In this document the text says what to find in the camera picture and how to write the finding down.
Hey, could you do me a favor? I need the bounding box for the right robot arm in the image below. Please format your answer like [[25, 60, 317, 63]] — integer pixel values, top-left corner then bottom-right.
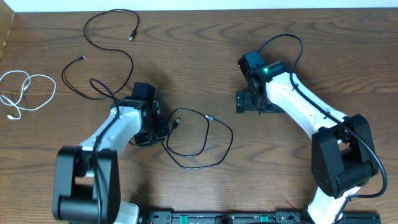
[[236, 50, 382, 223]]

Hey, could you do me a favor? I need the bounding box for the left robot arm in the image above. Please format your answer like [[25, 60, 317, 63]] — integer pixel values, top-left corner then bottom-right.
[[52, 83, 169, 223]]

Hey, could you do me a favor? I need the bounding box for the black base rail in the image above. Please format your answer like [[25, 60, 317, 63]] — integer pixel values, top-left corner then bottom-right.
[[138, 210, 382, 224]]

